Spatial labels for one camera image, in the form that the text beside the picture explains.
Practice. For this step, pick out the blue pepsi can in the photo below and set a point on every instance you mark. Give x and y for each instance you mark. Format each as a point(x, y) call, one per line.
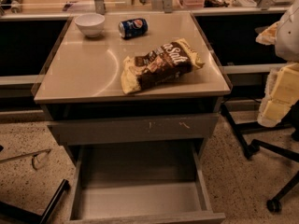
point(133, 28)

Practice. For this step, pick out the white ceramic bowl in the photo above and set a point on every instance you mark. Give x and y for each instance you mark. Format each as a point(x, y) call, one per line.
point(90, 24)

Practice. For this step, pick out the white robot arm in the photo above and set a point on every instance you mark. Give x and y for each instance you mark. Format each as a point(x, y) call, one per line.
point(287, 36)

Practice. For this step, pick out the grey drawer cabinet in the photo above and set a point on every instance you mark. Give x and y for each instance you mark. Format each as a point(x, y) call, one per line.
point(82, 79)

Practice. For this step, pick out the closed top drawer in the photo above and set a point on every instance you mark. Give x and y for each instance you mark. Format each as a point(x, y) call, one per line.
point(134, 129)

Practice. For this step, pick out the black desk frame leg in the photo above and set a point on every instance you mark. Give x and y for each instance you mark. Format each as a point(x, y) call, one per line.
point(250, 149)

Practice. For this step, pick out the black chair leg left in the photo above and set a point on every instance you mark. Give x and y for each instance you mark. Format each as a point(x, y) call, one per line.
point(38, 213)

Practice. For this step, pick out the brown chip bag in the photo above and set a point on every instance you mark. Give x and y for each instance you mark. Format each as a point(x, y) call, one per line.
point(167, 62)

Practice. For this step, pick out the open middle drawer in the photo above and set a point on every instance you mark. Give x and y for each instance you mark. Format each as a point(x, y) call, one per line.
point(141, 183)

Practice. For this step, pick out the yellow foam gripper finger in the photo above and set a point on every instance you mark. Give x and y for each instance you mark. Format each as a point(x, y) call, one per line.
point(280, 94)
point(267, 34)

